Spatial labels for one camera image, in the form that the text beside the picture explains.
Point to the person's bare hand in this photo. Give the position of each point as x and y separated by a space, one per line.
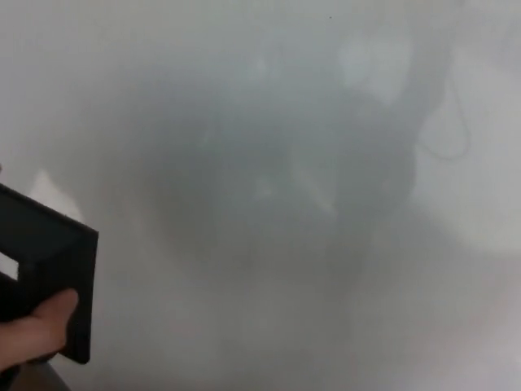
32 330

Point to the black magnetic marker holder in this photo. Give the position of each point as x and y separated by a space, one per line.
53 252

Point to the white whiteboard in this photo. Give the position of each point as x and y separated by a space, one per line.
285 102

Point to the grey whiteboard frame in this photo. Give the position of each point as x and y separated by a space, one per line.
38 379

